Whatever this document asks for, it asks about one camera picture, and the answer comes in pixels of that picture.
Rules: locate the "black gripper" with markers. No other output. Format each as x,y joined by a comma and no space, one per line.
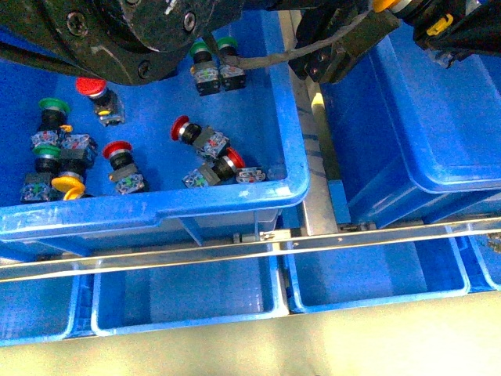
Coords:
332,63

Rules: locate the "yellow mushroom push button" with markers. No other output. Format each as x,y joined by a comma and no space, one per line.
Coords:
428,18

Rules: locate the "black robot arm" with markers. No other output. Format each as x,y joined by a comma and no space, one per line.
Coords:
138,42

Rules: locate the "left blue bin with buttons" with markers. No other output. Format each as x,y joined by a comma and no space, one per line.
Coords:
260,120

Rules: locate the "green button top middle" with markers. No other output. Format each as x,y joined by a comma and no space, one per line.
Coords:
204,70

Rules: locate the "empty middle blue bin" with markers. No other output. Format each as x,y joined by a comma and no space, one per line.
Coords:
416,141

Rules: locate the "red button lying centre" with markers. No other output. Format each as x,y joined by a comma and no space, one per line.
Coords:
208,143

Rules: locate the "loose contact block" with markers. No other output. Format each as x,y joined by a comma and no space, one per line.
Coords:
250,175

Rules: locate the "red button lower right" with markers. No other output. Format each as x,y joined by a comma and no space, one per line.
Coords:
220,170

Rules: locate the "red button upright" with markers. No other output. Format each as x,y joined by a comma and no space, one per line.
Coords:
107,106

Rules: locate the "red button lower middle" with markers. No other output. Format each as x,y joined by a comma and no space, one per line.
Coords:
125,175

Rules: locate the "lower blue bin right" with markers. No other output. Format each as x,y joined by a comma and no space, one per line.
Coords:
375,275

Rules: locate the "green button left upper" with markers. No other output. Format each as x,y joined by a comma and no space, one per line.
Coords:
54,115

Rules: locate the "green button left lower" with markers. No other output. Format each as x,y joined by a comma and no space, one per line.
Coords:
37,186

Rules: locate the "lower blue bin middle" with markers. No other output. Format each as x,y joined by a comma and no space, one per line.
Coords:
141,300

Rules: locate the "lower blue bin left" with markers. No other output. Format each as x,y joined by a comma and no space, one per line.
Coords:
46,310

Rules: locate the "metal rack frame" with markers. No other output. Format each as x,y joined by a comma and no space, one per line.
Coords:
239,245

